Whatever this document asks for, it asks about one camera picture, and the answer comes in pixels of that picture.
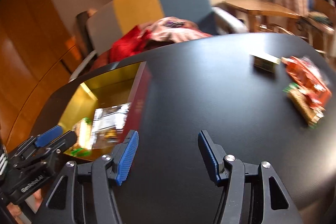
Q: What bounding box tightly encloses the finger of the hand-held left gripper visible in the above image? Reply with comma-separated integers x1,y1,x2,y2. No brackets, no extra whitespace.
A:
50,131,78,156
34,126,63,148

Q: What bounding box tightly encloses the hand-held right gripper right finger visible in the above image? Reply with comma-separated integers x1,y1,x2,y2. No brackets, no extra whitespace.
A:
197,130,302,224

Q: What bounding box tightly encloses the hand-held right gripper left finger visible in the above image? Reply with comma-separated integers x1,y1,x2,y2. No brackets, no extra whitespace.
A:
31,130,139,224

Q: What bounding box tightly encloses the green yellow snack packet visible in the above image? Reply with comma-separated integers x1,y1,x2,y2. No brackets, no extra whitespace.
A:
70,117,93,157

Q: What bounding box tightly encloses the clear silver snack packet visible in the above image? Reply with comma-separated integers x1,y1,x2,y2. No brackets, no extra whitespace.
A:
91,103,132,149

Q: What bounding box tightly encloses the brown snack bar packet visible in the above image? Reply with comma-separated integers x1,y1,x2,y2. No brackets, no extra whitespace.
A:
283,82,324,127

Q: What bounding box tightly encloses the small green gold box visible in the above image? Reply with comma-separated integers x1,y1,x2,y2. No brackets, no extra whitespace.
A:
249,52,281,74

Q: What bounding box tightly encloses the orange snack packet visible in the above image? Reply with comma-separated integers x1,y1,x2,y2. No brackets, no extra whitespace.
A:
281,55,332,109

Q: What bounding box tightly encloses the wooden wardrobe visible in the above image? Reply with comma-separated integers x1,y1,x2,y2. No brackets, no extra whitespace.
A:
0,0,82,146

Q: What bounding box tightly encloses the red cloth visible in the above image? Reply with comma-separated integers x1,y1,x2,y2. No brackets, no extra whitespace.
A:
109,25,155,63

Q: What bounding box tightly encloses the pink cloth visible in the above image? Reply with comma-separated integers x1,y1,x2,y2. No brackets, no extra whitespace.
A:
143,17,213,43

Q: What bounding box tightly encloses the wooden table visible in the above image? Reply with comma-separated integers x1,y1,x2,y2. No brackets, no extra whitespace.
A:
222,0,301,33

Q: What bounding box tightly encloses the cluttered side table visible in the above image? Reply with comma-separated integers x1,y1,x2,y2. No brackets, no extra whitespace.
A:
299,0,336,51

